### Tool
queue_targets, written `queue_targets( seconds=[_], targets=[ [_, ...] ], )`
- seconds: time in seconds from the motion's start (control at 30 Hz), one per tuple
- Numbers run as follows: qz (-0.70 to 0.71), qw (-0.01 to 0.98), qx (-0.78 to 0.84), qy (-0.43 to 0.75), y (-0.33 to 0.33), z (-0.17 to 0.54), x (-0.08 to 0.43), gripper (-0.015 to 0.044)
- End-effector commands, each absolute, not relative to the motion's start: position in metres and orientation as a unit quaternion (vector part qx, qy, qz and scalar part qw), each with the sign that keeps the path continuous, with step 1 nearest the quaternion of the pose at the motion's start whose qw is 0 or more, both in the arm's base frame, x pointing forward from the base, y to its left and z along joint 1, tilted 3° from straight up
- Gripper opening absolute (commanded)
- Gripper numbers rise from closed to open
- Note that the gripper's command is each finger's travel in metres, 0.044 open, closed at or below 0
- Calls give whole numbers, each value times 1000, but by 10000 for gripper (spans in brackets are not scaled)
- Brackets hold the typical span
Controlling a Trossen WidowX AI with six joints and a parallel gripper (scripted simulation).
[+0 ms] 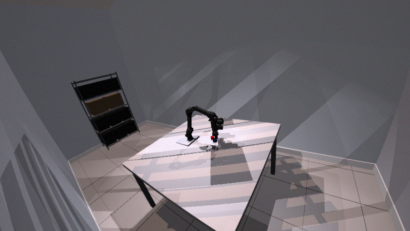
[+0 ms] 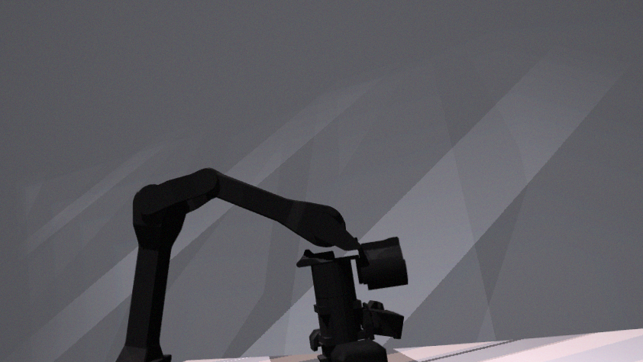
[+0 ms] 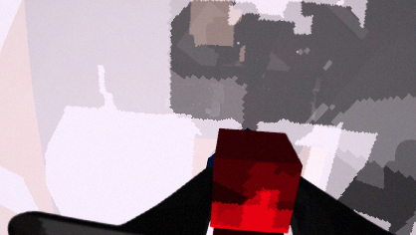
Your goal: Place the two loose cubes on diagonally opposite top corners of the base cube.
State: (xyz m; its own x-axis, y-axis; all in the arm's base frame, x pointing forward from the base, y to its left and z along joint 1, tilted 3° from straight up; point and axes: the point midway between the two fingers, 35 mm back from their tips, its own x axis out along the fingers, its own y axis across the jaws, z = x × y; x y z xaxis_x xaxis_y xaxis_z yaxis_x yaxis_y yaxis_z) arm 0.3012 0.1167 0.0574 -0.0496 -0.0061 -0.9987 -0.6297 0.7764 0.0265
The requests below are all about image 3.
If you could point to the red cube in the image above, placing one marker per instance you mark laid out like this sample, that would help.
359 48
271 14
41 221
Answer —
256 177
222 231

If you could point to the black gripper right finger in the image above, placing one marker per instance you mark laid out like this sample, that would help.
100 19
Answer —
317 213

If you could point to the blue cube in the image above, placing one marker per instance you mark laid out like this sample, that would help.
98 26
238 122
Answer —
210 161

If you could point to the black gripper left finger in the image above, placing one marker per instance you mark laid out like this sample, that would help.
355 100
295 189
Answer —
187 211

